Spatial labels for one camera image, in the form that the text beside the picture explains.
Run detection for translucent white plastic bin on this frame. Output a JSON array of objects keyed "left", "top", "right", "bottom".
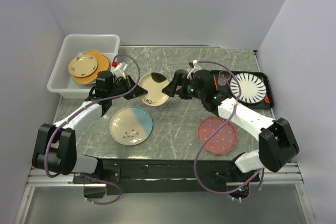
[{"left": 47, "top": 34, "right": 120, "bottom": 99}]

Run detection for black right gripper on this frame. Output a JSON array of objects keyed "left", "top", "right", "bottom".
[{"left": 162, "top": 72, "right": 205, "bottom": 101}]

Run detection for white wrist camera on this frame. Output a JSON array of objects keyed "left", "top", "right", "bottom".
[
  {"left": 187, "top": 60, "right": 202, "bottom": 79},
  {"left": 111, "top": 61, "right": 128, "bottom": 79}
]

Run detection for small beige black-stroke plate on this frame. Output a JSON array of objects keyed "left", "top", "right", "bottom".
[{"left": 139, "top": 72, "right": 170, "bottom": 106}]

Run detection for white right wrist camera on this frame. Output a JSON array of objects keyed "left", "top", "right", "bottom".
[{"left": 187, "top": 60, "right": 202, "bottom": 79}]

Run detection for beige flower plate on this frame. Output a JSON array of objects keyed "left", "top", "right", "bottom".
[{"left": 68, "top": 55, "right": 98, "bottom": 78}]

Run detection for orange utensil on tray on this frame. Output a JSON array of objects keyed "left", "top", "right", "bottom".
[{"left": 264, "top": 95, "right": 270, "bottom": 104}]

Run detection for small clear glass cup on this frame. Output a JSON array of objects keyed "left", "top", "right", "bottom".
[{"left": 217, "top": 70, "right": 232, "bottom": 87}]

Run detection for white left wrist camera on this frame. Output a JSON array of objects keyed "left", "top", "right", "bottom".
[{"left": 111, "top": 61, "right": 128, "bottom": 79}]

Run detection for pink beige mug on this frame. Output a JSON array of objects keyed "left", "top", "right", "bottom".
[{"left": 174, "top": 69, "right": 189, "bottom": 79}]

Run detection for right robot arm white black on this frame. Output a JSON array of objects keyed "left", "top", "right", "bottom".
[{"left": 162, "top": 70, "right": 300, "bottom": 181}]

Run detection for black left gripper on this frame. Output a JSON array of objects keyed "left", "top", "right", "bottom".
[{"left": 108, "top": 75, "right": 148, "bottom": 100}]

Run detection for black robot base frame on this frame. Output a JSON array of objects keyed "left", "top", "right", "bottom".
[{"left": 73, "top": 159, "right": 260, "bottom": 199}]

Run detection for orange chopsticks on tray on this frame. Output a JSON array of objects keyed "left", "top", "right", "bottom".
[{"left": 214, "top": 75, "right": 230, "bottom": 91}]

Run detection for beige blue large plate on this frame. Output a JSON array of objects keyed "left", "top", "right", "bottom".
[{"left": 109, "top": 106, "right": 153, "bottom": 146}]

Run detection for white blue striped plate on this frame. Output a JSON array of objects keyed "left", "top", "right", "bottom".
[{"left": 229, "top": 73, "right": 267, "bottom": 104}]

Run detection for wooden bamboo tray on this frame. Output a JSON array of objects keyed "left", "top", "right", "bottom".
[{"left": 70, "top": 50, "right": 111, "bottom": 85}]

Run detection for pink scalloped plate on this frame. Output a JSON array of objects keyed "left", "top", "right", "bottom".
[{"left": 197, "top": 116, "right": 238, "bottom": 154}]

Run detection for black serving tray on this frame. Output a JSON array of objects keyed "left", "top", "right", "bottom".
[{"left": 206, "top": 70, "right": 274, "bottom": 110}]

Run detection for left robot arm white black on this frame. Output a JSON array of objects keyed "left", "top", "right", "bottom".
[{"left": 31, "top": 71, "right": 148, "bottom": 177}]

